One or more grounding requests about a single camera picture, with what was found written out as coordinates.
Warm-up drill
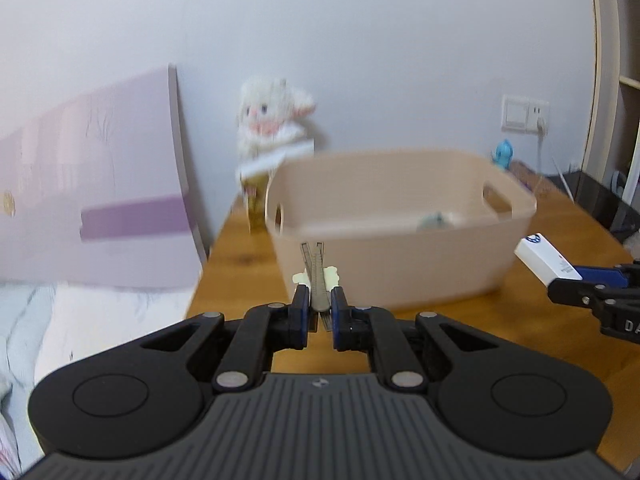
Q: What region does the light blue bedsheet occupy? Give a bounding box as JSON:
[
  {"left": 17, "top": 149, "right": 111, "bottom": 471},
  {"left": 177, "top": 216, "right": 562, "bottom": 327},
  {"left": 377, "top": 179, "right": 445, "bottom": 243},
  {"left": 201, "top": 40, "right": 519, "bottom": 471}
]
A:
[{"left": 1, "top": 284, "right": 55, "bottom": 479}]

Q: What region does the blue toy figurine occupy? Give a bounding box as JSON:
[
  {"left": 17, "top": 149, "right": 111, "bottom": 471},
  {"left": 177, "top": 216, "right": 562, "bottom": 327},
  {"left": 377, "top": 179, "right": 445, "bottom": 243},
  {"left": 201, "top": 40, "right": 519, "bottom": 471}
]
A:
[{"left": 491, "top": 139, "right": 514, "bottom": 170}]

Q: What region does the white plush lamb toy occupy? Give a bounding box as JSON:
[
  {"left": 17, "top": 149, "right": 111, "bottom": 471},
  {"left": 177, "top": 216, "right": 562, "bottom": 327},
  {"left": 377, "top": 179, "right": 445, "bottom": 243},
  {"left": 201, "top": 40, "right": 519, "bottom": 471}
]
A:
[{"left": 236, "top": 77, "right": 316, "bottom": 181}]

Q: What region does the gold tissue box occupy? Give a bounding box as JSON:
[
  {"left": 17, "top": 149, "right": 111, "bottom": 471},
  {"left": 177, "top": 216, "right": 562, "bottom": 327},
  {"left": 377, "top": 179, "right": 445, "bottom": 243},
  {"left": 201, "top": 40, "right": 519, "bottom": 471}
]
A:
[{"left": 239, "top": 171, "right": 271, "bottom": 233}]

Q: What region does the white blue medicine box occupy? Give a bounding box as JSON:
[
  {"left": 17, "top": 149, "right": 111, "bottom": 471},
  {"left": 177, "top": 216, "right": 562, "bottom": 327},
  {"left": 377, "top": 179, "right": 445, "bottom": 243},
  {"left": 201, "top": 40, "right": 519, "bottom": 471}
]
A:
[{"left": 514, "top": 233, "right": 582, "bottom": 286}]

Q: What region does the beige plastic storage basket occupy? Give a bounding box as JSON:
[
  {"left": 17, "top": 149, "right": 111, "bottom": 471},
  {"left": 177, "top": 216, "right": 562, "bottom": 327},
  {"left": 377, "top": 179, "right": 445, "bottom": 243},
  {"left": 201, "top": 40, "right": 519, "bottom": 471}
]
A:
[{"left": 265, "top": 150, "right": 537, "bottom": 308}]

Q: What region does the pink purple bed headboard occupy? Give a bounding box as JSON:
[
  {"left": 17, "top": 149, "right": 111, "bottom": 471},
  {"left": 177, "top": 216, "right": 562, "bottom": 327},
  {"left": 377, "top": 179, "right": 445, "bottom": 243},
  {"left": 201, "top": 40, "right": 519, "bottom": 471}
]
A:
[{"left": 1, "top": 66, "right": 205, "bottom": 289}]

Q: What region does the white pillow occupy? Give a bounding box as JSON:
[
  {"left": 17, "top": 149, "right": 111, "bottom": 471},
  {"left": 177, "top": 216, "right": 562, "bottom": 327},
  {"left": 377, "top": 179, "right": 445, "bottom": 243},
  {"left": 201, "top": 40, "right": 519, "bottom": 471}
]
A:
[{"left": 34, "top": 285, "right": 194, "bottom": 382}]

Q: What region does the white wall socket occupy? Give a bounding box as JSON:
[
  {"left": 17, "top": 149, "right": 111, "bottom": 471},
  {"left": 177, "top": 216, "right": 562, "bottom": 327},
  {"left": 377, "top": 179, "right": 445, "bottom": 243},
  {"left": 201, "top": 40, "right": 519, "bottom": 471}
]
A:
[{"left": 501, "top": 96, "right": 550, "bottom": 136}]

